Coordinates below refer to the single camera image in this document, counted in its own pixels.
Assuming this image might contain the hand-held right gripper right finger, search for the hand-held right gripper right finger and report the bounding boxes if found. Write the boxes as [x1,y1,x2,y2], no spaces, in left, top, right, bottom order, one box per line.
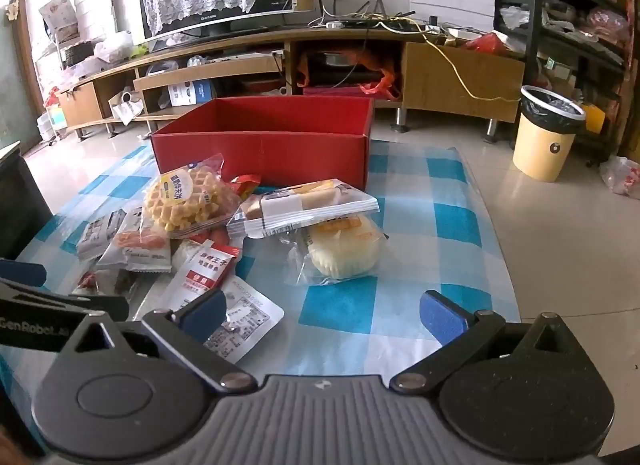
[390,290,593,393]

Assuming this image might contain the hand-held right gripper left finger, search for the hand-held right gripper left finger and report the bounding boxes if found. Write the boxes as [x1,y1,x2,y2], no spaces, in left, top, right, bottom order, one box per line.
[57,290,259,393]

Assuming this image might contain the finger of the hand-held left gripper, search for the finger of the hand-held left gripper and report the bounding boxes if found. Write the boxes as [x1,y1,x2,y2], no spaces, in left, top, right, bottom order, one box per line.
[0,259,47,287]
[0,281,130,322]

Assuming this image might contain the clear packet with printed label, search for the clear packet with printed label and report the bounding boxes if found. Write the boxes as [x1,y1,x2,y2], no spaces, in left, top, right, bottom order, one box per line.
[202,275,286,363]

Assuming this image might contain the sausage packet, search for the sausage packet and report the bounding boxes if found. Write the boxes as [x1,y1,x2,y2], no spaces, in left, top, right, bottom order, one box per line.
[97,209,173,273]

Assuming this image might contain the waffle packet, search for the waffle packet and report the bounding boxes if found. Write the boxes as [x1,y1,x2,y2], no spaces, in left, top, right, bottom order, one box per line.
[141,154,243,238]

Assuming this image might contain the round bun packet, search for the round bun packet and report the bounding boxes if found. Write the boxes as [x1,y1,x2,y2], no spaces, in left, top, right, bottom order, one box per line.
[286,212,390,287]

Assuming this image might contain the sliced sandwich bread packet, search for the sliced sandwich bread packet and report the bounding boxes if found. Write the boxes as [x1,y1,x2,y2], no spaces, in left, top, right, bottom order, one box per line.
[226,180,380,240]

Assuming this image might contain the red cardboard box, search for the red cardboard box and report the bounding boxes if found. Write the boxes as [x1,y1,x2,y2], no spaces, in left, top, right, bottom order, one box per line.
[150,97,376,190]

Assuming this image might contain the clear packet dark red contents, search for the clear packet dark red contents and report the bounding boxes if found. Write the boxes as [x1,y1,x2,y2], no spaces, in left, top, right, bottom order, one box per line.
[72,267,143,302]

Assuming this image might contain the white packet red label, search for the white packet red label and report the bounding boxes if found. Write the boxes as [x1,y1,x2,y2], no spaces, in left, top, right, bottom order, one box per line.
[162,239,243,318]

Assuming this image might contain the dark furniture piece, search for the dark furniture piece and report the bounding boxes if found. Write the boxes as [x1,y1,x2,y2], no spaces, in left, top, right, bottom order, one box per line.
[0,142,53,262]

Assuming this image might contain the grey wafer packet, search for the grey wafer packet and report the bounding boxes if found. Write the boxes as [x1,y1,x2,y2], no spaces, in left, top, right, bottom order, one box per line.
[76,209,127,262]

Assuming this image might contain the blue white checked tablecloth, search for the blue white checked tablecloth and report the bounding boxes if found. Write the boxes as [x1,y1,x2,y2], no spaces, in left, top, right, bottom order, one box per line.
[0,141,523,396]

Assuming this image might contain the red snack packet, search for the red snack packet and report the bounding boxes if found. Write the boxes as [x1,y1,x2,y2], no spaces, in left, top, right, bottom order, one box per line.
[222,174,262,198]

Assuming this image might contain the white plastic drawer unit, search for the white plastic drawer unit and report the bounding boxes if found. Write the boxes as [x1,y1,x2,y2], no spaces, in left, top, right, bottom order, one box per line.
[37,95,68,140]

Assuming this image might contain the yellow trash bin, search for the yellow trash bin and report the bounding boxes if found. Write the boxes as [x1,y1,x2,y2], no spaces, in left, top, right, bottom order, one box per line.
[512,86,587,183]

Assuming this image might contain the white paper bag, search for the white paper bag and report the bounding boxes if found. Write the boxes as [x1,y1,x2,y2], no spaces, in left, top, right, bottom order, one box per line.
[109,87,146,126]

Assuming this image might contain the blue white box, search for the blue white box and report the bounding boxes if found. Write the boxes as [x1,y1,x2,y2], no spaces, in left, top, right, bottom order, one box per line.
[167,79,216,106]

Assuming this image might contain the dark woven basket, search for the dark woven basket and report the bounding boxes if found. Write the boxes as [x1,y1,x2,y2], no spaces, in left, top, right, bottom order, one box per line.
[62,42,96,68]

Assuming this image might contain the white plastic bag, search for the white plastic bag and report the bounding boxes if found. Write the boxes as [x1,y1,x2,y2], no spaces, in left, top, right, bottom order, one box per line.
[600,155,640,200]

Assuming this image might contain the wooden television stand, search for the wooden television stand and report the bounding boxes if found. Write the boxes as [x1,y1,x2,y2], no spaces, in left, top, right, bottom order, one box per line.
[57,25,526,138]

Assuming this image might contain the pile of white plastic bags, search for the pile of white plastic bags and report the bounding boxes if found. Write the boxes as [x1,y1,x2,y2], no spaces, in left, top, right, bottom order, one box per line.
[95,30,135,63]

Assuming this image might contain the red flat box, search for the red flat box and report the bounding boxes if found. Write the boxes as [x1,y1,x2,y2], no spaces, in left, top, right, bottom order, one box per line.
[302,85,401,100]

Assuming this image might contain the white set-top box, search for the white set-top box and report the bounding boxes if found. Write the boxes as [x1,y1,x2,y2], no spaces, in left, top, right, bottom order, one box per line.
[197,51,282,66]

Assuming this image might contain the orange plastic bag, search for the orange plastic bag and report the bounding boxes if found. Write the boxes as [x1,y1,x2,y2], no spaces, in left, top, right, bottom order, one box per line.
[297,50,403,100]

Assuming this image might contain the printed cardboard box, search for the printed cardboard box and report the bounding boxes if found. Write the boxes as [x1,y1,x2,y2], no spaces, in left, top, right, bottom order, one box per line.
[40,0,83,43]

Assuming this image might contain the red bag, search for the red bag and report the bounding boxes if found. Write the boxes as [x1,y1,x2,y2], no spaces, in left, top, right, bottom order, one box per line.
[462,32,518,54]

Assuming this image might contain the metal pan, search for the metal pan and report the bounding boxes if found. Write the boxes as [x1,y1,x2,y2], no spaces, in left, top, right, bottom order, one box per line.
[325,51,363,68]

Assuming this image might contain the black router with antennas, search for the black router with antennas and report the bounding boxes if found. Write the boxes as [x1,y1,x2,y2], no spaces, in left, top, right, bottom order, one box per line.
[315,0,417,28]

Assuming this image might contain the black shelving rack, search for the black shelving rack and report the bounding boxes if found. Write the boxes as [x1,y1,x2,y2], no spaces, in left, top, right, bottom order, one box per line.
[495,0,640,168]

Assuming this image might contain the yellow cable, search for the yellow cable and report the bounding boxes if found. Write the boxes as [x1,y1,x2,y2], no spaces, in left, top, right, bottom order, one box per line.
[337,0,522,104]

